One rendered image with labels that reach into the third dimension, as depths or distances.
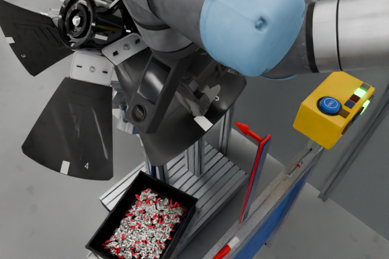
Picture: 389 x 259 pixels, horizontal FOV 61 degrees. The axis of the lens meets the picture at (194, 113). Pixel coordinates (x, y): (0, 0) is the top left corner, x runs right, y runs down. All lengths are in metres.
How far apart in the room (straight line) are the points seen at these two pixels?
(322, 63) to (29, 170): 1.87
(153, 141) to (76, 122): 0.27
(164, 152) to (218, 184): 1.18
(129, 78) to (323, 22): 0.40
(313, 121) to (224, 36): 0.56
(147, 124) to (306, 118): 0.45
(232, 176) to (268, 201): 0.93
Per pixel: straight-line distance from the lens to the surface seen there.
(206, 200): 1.70
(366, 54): 0.35
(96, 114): 0.79
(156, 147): 0.58
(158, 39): 0.37
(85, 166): 0.83
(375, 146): 1.47
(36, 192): 1.99
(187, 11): 0.26
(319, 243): 1.81
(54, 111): 0.81
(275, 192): 0.88
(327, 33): 0.35
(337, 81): 0.85
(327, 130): 0.78
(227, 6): 0.24
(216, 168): 1.78
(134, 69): 0.66
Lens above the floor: 1.62
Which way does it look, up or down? 51 degrees down
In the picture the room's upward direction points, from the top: straight up
